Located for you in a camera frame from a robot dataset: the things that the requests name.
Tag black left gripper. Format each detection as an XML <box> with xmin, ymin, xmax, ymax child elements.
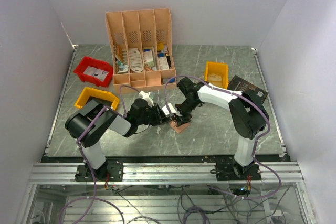
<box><xmin>137</xmin><ymin>103</ymin><xmax>172</xmax><ymax>126</ymax></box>

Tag pink leather card holder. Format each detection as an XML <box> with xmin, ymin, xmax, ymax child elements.
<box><xmin>169</xmin><ymin>120</ymin><xmax>190</xmax><ymax>134</ymax></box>

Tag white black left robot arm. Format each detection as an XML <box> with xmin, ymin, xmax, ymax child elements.
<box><xmin>65</xmin><ymin>98</ymin><xmax>170</xmax><ymax>180</ymax></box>

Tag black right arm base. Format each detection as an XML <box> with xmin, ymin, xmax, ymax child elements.
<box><xmin>210</xmin><ymin>162</ymin><xmax>261</xmax><ymax>181</ymax></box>

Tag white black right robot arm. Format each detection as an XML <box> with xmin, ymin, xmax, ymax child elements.
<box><xmin>173</xmin><ymin>77</ymin><xmax>270</xmax><ymax>180</ymax></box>

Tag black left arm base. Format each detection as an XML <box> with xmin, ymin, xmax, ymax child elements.
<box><xmin>75</xmin><ymin>161</ymin><xmax>124</xmax><ymax>182</ymax></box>

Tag card in yellow bin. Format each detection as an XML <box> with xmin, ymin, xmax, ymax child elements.
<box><xmin>207</xmin><ymin>73</ymin><xmax>223</xmax><ymax>87</ymax></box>

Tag cards in red bin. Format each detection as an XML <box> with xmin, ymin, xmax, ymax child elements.
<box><xmin>83</xmin><ymin>66</ymin><xmax>109</xmax><ymax>81</ymax></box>

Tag white oval perforated board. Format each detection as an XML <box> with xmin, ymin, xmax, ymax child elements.
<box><xmin>129</xmin><ymin>48</ymin><xmax>144</xmax><ymax>73</ymax></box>

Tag yellow bin right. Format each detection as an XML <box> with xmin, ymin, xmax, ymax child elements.
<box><xmin>204</xmin><ymin>61</ymin><xmax>229</xmax><ymax>89</ymax></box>

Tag yellow bin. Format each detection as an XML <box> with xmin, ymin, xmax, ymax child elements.
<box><xmin>74</xmin><ymin>87</ymin><xmax>120</xmax><ymax>110</ymax></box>
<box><xmin>204</xmin><ymin>61</ymin><xmax>229</xmax><ymax>89</ymax></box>

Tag white box in organizer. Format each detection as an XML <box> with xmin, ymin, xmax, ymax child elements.
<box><xmin>143</xmin><ymin>49</ymin><xmax>155</xmax><ymax>68</ymax></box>

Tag black book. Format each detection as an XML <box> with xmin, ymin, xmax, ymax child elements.
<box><xmin>227</xmin><ymin>75</ymin><xmax>268</xmax><ymax>103</ymax></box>

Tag yellow bin left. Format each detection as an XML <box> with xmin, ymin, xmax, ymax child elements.
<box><xmin>74</xmin><ymin>87</ymin><xmax>120</xmax><ymax>110</ymax></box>

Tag peach plastic desk organizer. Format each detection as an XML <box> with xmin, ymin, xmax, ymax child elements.
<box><xmin>106</xmin><ymin>8</ymin><xmax>176</xmax><ymax>93</ymax></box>

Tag red plastic bin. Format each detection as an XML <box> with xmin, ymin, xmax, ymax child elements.
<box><xmin>73</xmin><ymin>57</ymin><xmax>113</xmax><ymax>87</ymax></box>

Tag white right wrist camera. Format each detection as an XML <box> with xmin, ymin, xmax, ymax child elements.
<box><xmin>162</xmin><ymin>103</ymin><xmax>177</xmax><ymax>116</ymax></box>

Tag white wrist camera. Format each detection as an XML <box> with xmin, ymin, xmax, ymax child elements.
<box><xmin>162</xmin><ymin>103</ymin><xmax>177</xmax><ymax>116</ymax></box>
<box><xmin>139</xmin><ymin>91</ymin><xmax>155</xmax><ymax>107</ymax></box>

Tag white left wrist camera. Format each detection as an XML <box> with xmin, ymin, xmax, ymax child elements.
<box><xmin>139</xmin><ymin>91</ymin><xmax>155</xmax><ymax>107</ymax></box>

